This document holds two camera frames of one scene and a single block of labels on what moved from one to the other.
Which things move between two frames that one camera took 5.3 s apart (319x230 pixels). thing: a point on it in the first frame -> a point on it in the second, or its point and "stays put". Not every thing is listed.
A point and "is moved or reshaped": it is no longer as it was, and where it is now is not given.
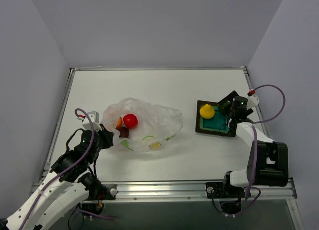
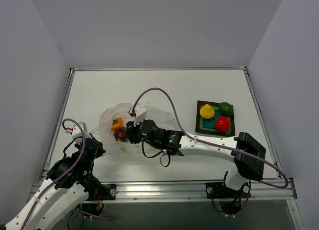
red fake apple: [130, 120] is moved or reshaped
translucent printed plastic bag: [156, 123] is moved or reshaped
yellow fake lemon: [207, 111] stays put
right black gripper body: [225, 105] -> [132, 135]
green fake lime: [224, 107] stays put
